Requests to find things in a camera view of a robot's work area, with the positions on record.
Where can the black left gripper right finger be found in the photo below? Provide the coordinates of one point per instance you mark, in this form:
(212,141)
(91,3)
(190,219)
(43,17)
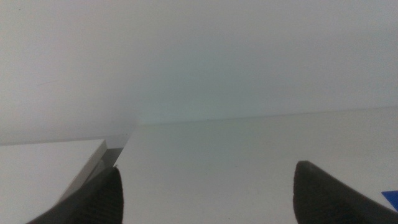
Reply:
(320,202)

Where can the white side table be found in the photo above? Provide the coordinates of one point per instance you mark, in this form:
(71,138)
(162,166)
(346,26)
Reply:
(37,177)

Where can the blue rectangular mat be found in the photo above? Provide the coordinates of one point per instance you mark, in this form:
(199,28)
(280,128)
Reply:
(392,198)

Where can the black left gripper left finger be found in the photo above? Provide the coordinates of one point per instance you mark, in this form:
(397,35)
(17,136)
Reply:
(99,202)

